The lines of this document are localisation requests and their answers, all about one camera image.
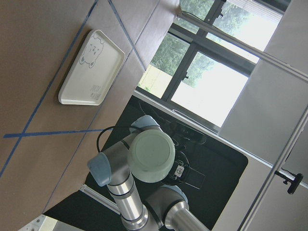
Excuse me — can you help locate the aluminium frame post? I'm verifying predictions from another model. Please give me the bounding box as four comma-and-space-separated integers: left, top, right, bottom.
240, 113, 308, 231

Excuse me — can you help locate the black clamp on frame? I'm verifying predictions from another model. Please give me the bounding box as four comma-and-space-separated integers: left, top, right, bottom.
275, 171, 304, 194

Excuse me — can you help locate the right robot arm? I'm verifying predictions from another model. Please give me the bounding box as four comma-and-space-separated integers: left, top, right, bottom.
87, 115, 206, 231

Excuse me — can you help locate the right camera cable black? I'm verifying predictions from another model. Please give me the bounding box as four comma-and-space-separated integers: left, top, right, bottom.
96, 125, 135, 153

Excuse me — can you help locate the window frame dark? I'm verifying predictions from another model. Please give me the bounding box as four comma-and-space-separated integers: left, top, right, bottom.
137, 0, 290, 132

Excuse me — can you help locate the white bear tray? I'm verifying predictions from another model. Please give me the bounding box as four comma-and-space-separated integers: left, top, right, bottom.
58, 29, 125, 105

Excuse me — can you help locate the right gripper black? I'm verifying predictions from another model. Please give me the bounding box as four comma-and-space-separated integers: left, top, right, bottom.
168, 145, 205, 189

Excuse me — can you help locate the pale green cup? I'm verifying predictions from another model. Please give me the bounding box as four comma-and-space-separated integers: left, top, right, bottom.
128, 129, 175, 183

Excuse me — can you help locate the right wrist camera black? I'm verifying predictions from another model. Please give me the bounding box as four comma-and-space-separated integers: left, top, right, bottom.
168, 121, 206, 145

